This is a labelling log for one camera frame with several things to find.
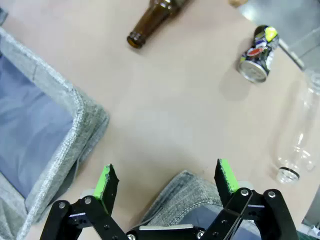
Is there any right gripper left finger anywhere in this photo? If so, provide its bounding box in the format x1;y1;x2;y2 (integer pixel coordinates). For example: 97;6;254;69
39;163;131;240

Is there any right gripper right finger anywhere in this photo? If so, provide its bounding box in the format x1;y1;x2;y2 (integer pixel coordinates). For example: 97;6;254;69
203;158;300;240

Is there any crushed dark soda can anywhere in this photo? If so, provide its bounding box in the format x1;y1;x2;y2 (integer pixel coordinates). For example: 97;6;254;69
237;24;280;84

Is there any brown glass bottle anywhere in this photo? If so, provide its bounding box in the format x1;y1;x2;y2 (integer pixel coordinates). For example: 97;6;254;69
126;0;193;50

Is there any grey felt basket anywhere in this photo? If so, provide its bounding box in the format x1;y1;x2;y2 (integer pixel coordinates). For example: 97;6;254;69
0;26;111;240
139;170;261;240

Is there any clear plastic bottle without label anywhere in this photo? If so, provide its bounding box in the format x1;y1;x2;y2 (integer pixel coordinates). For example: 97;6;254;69
271;72;320;185

